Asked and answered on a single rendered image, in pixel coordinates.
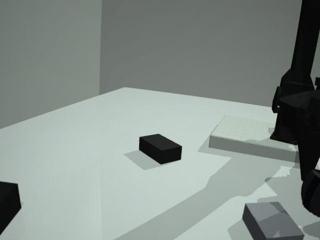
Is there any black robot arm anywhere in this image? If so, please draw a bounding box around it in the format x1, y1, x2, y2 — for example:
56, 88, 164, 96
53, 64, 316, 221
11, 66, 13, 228
270, 0, 320, 145

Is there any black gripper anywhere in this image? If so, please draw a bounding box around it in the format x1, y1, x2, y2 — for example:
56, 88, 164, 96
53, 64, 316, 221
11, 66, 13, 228
286, 77, 320, 181

